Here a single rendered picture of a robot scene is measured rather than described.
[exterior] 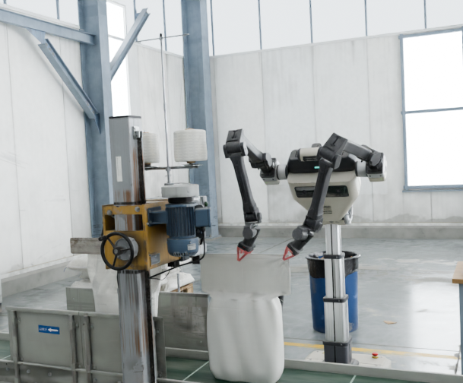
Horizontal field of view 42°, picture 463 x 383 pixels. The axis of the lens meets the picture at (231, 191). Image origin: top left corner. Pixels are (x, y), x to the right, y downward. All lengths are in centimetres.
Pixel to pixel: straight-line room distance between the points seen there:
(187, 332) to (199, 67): 871
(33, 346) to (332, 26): 888
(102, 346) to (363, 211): 822
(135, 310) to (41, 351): 91
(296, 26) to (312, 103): 148
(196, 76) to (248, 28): 135
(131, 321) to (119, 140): 87
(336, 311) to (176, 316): 97
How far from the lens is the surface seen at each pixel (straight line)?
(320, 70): 1133
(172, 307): 375
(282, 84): 1152
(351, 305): 532
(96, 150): 915
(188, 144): 293
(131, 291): 294
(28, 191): 819
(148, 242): 288
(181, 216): 282
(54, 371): 367
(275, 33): 1172
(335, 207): 341
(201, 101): 1187
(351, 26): 1133
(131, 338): 300
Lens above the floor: 153
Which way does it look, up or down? 3 degrees down
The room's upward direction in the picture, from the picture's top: 3 degrees counter-clockwise
